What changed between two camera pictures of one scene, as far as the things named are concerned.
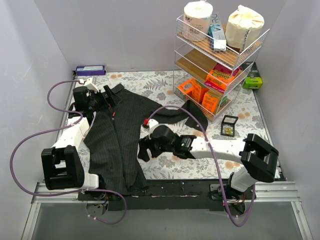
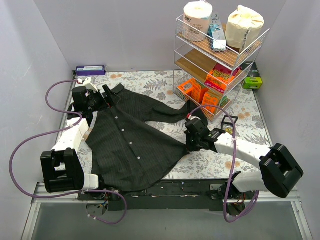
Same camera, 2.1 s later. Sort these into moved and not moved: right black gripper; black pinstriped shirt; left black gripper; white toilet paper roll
Moved: right black gripper
Not moved: white toilet paper roll; left black gripper; black pinstriped shirt
